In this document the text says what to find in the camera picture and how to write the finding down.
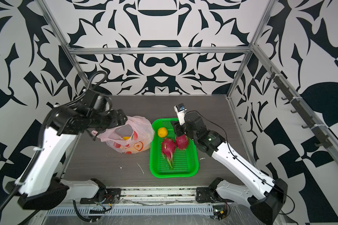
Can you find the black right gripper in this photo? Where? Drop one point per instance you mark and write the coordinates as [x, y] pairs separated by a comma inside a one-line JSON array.
[[178, 128]]

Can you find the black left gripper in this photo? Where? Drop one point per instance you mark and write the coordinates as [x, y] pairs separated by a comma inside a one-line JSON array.
[[115, 120]]

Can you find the red dragon fruit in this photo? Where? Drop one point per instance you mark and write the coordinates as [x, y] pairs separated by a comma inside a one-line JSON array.
[[168, 148], [182, 142]]

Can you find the round yellow orange fruit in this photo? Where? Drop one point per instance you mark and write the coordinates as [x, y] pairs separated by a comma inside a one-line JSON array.
[[162, 132]]

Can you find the pink plastic bag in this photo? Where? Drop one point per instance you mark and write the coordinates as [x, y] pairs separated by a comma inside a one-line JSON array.
[[133, 137]]

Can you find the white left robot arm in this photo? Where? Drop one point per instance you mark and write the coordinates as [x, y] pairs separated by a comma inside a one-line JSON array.
[[37, 188]]

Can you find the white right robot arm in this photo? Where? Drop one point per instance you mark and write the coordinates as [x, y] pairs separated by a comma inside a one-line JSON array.
[[263, 195]]

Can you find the green plastic perforated basket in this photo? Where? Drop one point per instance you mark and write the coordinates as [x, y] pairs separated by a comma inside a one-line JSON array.
[[185, 162]]

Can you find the aluminium frame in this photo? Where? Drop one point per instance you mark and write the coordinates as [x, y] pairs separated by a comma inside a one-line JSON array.
[[202, 48]]

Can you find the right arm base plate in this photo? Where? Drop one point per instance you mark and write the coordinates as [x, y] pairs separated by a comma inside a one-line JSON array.
[[207, 195]]

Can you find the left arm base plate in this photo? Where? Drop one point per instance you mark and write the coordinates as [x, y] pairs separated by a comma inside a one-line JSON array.
[[109, 195]]

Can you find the white slotted cable duct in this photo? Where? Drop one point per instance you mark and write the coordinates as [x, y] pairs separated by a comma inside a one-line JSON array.
[[157, 210]]

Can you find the grey hook rail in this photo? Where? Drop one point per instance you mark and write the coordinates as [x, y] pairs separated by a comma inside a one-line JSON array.
[[311, 121]]

